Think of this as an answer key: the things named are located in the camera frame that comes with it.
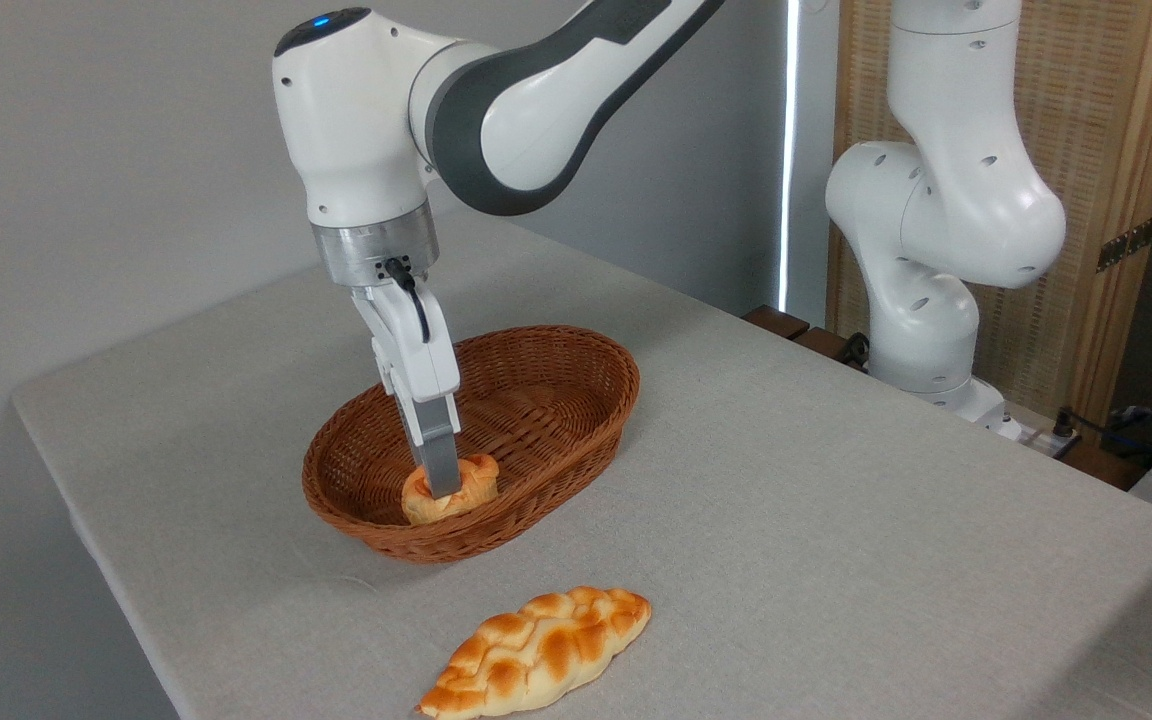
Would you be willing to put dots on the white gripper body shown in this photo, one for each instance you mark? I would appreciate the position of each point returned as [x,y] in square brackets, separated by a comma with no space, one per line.
[416,350]

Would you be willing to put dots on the grey tablecloth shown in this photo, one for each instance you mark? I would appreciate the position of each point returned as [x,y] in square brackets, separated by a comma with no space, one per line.
[786,520]

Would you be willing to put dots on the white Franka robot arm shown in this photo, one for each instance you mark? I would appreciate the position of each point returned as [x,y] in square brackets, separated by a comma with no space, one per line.
[356,130]

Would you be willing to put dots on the small round bread roll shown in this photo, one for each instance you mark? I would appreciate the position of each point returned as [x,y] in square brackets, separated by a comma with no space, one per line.
[476,485]

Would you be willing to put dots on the dark brown wooden block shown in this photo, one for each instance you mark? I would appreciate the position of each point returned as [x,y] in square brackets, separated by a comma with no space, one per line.
[776,321]
[824,345]

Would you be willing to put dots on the dark metal screen hinge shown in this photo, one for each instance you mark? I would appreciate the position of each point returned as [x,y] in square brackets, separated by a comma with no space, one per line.
[1126,243]

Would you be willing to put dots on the wooden rattan folding screen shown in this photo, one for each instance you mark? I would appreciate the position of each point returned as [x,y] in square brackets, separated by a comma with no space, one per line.
[1086,100]

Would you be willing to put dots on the brown oval wicker basket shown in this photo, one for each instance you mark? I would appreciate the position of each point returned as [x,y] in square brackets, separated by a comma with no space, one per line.
[556,420]

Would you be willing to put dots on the long braided bread loaf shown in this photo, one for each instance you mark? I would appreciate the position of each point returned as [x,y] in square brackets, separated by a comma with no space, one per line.
[536,650]

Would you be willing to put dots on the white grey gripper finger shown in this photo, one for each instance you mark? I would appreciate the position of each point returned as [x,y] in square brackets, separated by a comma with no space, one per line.
[441,460]

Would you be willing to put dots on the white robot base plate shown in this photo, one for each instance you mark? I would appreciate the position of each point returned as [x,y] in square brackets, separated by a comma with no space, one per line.
[1021,430]

